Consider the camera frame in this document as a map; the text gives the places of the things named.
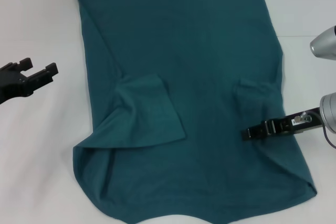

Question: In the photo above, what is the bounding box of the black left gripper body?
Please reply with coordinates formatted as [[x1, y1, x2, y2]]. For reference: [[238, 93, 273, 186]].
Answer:
[[0, 62, 35, 105]]

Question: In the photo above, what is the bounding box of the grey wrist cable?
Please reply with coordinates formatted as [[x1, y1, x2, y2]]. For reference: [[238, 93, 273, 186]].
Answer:
[[321, 126, 336, 150]]

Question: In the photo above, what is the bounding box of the clear cable plug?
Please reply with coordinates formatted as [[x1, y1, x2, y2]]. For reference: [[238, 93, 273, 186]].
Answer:
[[293, 112, 312, 125]]

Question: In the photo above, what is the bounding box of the teal blue shirt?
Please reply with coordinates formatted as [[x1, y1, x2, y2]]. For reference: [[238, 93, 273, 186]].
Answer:
[[72, 0, 319, 224]]

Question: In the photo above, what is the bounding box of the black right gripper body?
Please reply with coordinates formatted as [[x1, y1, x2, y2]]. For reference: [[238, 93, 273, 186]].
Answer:
[[259, 106, 323, 137]]

